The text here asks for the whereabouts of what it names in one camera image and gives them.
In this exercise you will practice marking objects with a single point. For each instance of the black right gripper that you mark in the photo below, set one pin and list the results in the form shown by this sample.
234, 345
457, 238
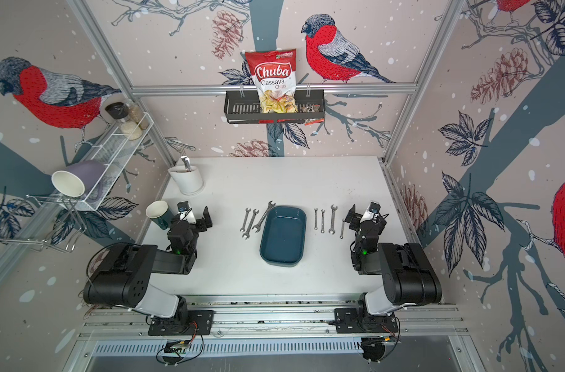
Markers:
357, 218

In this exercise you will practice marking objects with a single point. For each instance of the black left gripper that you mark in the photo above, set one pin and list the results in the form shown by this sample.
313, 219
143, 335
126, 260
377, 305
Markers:
199, 222

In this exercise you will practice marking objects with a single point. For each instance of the medium steel wrench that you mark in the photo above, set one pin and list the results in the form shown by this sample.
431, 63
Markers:
333, 209

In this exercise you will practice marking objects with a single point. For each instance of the slim steel wrench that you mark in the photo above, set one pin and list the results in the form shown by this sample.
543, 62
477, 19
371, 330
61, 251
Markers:
323, 220

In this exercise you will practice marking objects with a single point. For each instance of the short steel wrench group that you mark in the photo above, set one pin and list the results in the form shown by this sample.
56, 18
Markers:
315, 219

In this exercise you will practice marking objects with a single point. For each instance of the smallest steel wrench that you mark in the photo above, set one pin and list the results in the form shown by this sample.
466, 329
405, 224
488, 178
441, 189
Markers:
247, 212

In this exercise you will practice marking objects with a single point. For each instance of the longest steel wrench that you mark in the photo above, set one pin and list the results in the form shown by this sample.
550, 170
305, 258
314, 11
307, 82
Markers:
258, 226

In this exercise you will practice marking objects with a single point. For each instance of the small steel wrench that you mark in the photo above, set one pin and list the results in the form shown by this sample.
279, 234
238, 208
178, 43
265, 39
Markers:
247, 233

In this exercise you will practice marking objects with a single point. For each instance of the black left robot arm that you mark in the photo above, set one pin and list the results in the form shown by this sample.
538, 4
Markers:
122, 278

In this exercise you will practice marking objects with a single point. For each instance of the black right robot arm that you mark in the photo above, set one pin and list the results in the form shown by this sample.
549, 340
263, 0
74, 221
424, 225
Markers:
408, 278

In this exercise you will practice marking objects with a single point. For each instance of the teal plastic storage tray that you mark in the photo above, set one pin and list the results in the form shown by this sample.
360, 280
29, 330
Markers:
283, 236

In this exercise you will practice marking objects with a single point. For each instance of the green ceramic mug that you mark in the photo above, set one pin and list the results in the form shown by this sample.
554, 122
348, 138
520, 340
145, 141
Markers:
160, 214

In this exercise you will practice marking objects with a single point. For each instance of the white utensil mug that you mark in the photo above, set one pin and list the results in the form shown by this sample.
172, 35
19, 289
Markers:
189, 181

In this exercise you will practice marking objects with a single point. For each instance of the metal fork in mug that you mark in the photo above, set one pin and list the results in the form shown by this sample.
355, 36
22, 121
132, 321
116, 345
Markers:
186, 163

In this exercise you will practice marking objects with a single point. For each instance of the white lid spice jar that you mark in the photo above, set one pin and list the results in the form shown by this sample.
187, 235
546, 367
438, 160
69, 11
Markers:
131, 130

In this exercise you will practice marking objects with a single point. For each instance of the lilac paper cup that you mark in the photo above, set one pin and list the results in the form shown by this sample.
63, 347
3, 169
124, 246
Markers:
78, 179

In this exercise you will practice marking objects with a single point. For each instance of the black lid spice jar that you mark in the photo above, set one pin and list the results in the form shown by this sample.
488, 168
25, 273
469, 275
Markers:
118, 111

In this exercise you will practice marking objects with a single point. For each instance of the red cassava chips bag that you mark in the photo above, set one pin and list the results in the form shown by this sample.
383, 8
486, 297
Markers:
274, 75

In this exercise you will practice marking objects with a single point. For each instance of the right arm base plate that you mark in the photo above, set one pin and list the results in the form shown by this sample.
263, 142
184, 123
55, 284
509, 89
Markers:
356, 320

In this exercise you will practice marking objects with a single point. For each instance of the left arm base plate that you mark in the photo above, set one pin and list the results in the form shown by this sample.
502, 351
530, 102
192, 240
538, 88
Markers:
185, 323

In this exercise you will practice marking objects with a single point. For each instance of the white wire wall shelf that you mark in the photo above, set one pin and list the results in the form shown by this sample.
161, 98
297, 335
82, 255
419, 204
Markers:
114, 151

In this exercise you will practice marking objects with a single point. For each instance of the small electronics board with wires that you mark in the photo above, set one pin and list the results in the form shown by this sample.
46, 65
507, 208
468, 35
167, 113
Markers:
174, 353

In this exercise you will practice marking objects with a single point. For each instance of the wire cup holder rack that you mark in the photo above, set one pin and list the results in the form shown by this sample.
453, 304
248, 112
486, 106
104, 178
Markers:
41, 222

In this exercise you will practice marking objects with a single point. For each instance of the black wire wall basket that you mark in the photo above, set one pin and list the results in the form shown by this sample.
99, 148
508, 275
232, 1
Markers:
250, 108

